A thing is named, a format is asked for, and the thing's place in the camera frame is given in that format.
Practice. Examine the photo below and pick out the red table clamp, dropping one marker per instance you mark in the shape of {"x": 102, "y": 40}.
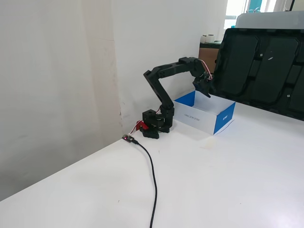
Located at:
{"x": 140, "y": 125}

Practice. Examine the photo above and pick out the white cup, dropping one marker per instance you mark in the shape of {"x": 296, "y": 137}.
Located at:
{"x": 204, "y": 38}
{"x": 211, "y": 38}

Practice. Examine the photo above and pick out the window with white frame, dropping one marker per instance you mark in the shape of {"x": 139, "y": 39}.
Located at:
{"x": 240, "y": 12}

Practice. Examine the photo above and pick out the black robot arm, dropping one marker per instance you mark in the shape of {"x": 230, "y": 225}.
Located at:
{"x": 164, "y": 71}

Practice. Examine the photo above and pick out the small controller board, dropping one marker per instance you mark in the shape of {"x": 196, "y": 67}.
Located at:
{"x": 127, "y": 137}

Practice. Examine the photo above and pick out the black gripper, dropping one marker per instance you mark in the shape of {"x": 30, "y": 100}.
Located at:
{"x": 203, "y": 86}

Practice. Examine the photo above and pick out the black plastic tray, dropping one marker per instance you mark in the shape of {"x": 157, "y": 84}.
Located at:
{"x": 261, "y": 71}

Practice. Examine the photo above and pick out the blue and white cardboard box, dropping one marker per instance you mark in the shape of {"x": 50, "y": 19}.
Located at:
{"x": 202, "y": 118}

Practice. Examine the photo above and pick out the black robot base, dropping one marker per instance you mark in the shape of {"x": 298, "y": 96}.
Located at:
{"x": 150, "y": 118}

